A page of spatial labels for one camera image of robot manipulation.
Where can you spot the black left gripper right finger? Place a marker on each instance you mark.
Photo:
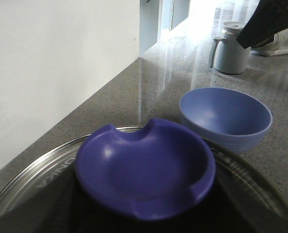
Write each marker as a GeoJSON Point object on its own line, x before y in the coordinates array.
{"type": "Point", "coordinates": [240, 202]}

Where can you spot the glass lid with blue knob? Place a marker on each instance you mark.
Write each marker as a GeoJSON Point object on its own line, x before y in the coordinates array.
{"type": "Point", "coordinates": [138, 179]}

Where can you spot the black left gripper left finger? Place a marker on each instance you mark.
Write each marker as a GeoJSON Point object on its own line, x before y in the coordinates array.
{"type": "Point", "coordinates": [34, 206]}

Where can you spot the white thermos jug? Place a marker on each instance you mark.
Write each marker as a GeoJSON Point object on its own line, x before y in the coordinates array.
{"type": "Point", "coordinates": [227, 55]}

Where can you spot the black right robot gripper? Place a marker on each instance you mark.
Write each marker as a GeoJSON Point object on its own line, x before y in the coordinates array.
{"type": "Point", "coordinates": [269, 18]}

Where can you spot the light blue bowl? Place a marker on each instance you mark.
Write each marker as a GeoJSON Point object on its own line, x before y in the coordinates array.
{"type": "Point", "coordinates": [229, 118]}

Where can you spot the window frame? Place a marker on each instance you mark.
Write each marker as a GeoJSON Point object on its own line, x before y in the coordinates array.
{"type": "Point", "coordinates": [158, 18]}

